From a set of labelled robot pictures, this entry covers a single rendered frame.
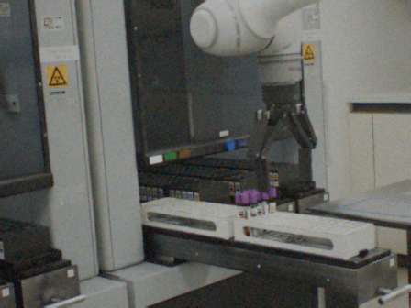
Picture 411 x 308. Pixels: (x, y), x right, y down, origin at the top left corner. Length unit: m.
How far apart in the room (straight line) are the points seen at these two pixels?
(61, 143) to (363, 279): 0.70
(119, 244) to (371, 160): 2.64
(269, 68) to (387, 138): 2.70
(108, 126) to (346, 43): 2.70
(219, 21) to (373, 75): 3.19
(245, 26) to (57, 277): 0.64
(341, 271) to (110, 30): 0.75
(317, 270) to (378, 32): 3.15
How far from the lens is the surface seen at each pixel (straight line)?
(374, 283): 1.62
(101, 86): 1.85
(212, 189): 2.07
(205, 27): 1.49
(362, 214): 1.96
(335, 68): 4.34
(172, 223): 1.94
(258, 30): 1.50
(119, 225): 1.90
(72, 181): 1.81
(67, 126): 1.80
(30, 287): 1.68
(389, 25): 4.76
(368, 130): 4.37
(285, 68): 1.64
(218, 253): 1.79
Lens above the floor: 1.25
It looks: 8 degrees down
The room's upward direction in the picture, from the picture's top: 4 degrees counter-clockwise
